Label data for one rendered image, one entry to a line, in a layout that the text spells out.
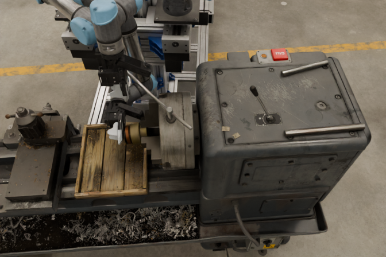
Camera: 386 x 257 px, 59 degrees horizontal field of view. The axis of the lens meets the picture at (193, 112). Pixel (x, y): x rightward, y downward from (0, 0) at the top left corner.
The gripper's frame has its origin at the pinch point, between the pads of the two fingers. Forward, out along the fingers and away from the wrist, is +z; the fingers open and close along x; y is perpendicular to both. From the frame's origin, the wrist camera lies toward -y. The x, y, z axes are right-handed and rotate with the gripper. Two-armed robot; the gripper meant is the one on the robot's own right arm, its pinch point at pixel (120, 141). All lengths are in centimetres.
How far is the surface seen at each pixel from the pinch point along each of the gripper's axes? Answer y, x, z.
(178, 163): -22.7, 1.2, 12.5
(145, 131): -10.1, 3.1, -1.8
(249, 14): -101, -107, -211
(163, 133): -18.0, 13.1, 6.0
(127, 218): 5, -53, 13
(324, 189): -85, -21, 18
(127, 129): -3.1, 3.6, -3.1
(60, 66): 80, -107, -150
